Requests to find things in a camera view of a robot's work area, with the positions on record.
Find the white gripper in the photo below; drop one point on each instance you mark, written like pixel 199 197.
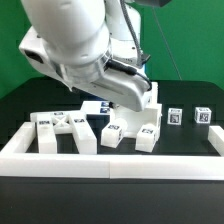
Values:
pixel 130 91

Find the white chair seat part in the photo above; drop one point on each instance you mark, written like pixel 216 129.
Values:
pixel 135 120

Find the white chair back frame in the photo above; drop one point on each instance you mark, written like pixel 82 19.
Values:
pixel 69 122

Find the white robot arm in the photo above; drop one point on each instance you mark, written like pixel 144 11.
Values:
pixel 91 45

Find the white marker base sheet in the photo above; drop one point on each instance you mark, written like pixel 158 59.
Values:
pixel 95 107

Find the small tagged cube left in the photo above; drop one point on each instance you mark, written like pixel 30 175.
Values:
pixel 174 116

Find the small tagged cube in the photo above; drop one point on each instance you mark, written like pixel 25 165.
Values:
pixel 202 115
pixel 174 116

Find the small tagged cube right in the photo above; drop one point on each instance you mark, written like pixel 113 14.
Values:
pixel 202 115

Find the white U-shaped fence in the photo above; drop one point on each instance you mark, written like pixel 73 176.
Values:
pixel 15 160

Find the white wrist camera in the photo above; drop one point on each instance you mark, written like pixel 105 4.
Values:
pixel 32 48

